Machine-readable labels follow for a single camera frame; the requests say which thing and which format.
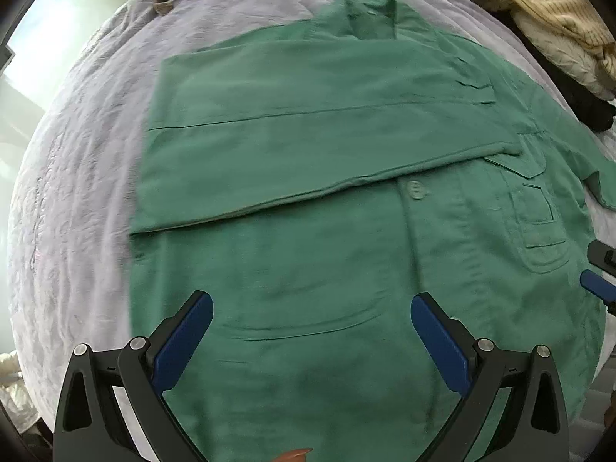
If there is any lavender bed cover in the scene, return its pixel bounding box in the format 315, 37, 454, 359
7, 0, 616, 444

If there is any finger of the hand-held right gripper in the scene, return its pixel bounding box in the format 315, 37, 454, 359
587, 239, 616, 271
579, 269, 616, 317

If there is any orange object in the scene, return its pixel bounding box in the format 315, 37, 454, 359
276, 447, 315, 462

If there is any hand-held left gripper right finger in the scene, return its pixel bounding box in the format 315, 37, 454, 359
410, 291, 572, 462

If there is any pile of cream black clothes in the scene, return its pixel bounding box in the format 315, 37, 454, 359
457, 0, 616, 134

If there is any green button-up shirt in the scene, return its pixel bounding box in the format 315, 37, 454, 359
129, 0, 616, 462

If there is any beige striped cloth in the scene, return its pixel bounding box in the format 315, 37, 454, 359
447, 0, 616, 69

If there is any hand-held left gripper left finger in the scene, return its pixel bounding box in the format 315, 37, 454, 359
54, 290, 214, 462

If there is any white crumpled cloth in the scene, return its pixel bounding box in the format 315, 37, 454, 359
0, 351, 38, 430

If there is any white quilted cloth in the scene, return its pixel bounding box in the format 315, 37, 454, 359
511, 10, 616, 102

